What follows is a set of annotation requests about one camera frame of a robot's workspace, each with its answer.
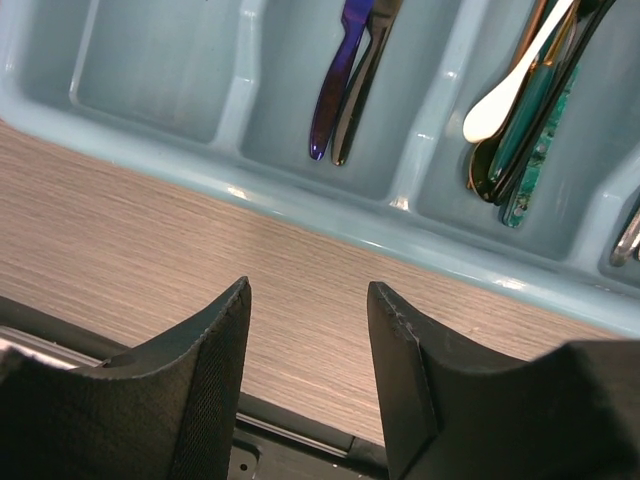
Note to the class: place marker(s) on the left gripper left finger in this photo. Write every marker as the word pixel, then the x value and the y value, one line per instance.
pixel 165 409

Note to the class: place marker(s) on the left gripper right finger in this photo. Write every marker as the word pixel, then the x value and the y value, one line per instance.
pixel 452 408

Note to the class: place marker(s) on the black spoon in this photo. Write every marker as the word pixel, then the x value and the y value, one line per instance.
pixel 566 45

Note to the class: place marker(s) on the white ceramic spoon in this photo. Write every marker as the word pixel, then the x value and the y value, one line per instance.
pixel 487 115

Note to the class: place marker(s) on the blue plastic cutlery tray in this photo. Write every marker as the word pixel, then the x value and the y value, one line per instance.
pixel 219 96

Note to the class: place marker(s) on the black knife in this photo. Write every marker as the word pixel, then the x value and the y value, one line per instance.
pixel 379 25

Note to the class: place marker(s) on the purple handled utensil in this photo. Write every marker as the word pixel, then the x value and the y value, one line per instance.
pixel 354 18

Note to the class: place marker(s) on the gold spoon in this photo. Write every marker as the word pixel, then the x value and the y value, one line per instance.
pixel 534 20

